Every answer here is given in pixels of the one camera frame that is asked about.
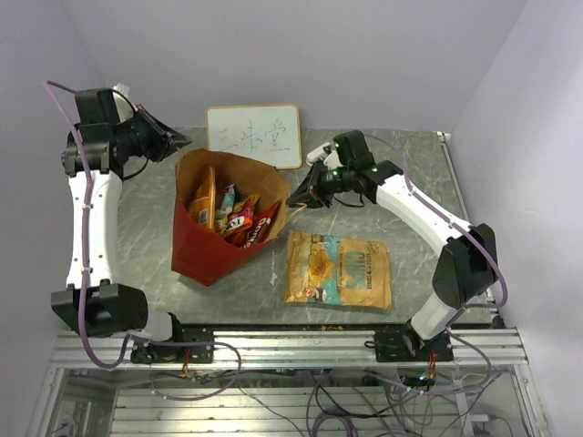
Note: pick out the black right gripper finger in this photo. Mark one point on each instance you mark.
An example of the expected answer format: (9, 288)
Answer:
(303, 192)
(308, 204)

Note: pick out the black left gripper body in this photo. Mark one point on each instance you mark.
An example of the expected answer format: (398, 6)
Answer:
(139, 137)

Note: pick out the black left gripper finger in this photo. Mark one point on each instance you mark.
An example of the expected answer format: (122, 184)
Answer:
(164, 134)
(170, 146)

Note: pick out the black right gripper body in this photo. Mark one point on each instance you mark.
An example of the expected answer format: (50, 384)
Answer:
(329, 182)

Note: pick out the red Doritos bag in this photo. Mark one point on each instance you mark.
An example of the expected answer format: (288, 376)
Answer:
(260, 226)

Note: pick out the gold kettle chips bag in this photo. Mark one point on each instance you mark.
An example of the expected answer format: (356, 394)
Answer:
(331, 271)

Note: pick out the orange snack bag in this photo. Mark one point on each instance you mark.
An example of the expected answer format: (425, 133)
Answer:
(202, 207)

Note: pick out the red brown paper bag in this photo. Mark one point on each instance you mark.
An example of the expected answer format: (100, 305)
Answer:
(200, 253)

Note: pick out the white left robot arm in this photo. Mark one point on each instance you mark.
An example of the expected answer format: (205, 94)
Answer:
(113, 320)

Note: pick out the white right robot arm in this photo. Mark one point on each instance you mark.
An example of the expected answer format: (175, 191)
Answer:
(388, 185)

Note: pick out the colourful candy packets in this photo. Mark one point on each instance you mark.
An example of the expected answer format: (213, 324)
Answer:
(230, 197)

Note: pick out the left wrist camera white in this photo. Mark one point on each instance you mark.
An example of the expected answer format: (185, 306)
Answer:
(125, 107)

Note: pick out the small whiteboard yellow frame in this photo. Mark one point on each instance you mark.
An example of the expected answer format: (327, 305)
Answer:
(270, 134)

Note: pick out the aluminium side rail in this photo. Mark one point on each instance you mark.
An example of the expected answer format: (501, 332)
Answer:
(469, 218)

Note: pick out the aluminium front rail frame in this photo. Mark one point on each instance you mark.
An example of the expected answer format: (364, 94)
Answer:
(295, 380)

